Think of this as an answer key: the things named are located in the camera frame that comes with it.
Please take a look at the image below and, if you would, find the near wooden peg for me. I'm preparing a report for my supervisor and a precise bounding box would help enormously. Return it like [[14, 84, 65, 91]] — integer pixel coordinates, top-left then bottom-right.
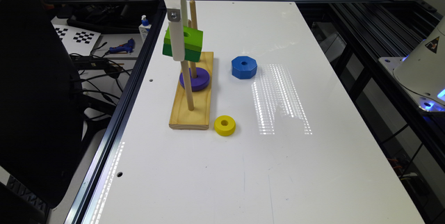
[[181, 61, 194, 111]]

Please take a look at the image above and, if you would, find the purple ring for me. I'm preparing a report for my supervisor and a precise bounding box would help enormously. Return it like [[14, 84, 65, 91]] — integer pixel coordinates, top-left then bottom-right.
[[179, 66, 211, 93]]

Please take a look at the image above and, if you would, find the blue octagon block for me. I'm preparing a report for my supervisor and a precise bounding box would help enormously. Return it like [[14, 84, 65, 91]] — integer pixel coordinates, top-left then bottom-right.
[[232, 56, 257, 79]]

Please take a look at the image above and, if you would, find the white lotion bottle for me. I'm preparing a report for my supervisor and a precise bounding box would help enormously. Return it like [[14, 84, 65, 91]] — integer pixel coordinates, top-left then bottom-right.
[[138, 15, 151, 42]]

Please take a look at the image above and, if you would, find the far wooden peg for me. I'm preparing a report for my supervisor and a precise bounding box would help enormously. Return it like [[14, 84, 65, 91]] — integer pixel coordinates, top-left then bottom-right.
[[188, 0, 202, 63]]

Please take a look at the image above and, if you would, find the middle wooden peg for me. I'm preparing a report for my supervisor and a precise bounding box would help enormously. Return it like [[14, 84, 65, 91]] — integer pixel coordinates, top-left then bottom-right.
[[188, 19, 197, 79]]

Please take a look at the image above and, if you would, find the blue glue gun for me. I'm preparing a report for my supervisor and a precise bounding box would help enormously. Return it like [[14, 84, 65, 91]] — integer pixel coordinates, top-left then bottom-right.
[[105, 38, 135, 55]]

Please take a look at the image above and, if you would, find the wooden peg base board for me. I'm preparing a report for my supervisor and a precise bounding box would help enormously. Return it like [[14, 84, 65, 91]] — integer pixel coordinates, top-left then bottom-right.
[[168, 51, 215, 131]]

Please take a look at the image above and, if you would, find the checkerboard calibration sheet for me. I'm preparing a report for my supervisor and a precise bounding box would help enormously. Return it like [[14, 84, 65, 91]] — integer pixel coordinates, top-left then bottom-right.
[[53, 24, 101, 56]]

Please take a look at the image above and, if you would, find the yellow ring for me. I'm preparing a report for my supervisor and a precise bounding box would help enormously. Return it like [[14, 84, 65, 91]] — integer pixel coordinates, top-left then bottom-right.
[[213, 115, 237, 137]]

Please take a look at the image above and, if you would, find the wooden peg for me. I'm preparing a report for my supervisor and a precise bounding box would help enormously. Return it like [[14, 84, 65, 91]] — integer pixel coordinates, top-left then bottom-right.
[[188, 19, 197, 79], [181, 61, 194, 111], [188, 0, 202, 63]]

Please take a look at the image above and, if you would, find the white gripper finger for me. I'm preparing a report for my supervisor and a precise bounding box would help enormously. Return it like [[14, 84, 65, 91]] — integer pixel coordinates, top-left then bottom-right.
[[165, 0, 185, 61], [181, 0, 188, 27]]

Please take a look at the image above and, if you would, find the green square block with hole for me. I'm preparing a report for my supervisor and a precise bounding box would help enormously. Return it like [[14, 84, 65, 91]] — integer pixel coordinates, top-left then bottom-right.
[[163, 26, 203, 63]]

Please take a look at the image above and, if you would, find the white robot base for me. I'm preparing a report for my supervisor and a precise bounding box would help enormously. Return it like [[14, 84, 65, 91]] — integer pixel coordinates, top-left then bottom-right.
[[379, 20, 445, 113]]

